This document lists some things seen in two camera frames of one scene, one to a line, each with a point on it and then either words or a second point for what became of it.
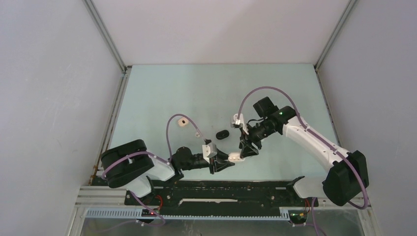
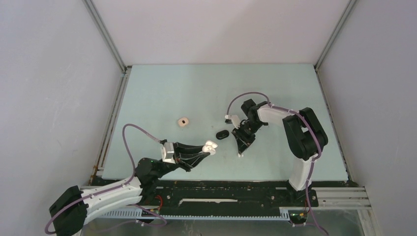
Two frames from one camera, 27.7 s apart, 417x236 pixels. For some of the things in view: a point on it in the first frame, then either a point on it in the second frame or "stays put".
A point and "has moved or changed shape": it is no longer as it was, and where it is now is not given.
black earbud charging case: x=222 y=134 stays put
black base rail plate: x=222 y=198 stays put
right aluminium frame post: x=350 y=5 stays put
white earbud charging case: x=235 y=157 has moved or changed shape
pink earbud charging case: x=183 y=121 stays put
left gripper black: x=217 y=162 to x=186 y=157
